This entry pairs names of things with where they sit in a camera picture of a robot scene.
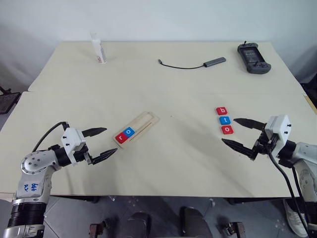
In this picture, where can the blue tile letter t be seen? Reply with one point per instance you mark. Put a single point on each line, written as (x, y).
(225, 120)

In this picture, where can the red tile letter o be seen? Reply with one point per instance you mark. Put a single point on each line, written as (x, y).
(227, 129)

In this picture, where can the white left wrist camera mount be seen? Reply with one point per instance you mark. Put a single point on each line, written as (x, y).
(70, 138)

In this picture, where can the white plastic bottle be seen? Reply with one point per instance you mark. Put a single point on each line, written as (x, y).
(97, 47)

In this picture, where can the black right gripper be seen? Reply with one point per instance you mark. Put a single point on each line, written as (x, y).
(261, 146)

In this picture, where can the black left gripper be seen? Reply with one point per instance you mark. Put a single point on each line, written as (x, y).
(83, 155)

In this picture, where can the white sneaker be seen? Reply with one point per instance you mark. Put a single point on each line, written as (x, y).
(294, 218)

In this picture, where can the dark grey handheld controller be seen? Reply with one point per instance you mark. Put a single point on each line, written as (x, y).
(252, 57)

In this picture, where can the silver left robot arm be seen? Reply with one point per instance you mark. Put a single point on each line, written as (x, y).
(32, 163)

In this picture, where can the red tile letter r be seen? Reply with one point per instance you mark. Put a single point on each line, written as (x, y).
(121, 138)

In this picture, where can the wooden letter tray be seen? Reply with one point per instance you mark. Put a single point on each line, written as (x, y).
(146, 121)

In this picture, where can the blue tile letter o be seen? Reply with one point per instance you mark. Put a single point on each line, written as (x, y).
(129, 132)

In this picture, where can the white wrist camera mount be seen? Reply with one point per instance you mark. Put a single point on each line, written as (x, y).
(70, 138)
(281, 129)

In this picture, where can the black equipment beside table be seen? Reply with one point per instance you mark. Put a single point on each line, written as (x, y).
(7, 101)

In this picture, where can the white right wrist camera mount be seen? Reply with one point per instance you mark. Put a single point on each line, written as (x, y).
(281, 129)

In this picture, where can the red tile letter b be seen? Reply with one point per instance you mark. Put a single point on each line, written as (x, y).
(221, 110)

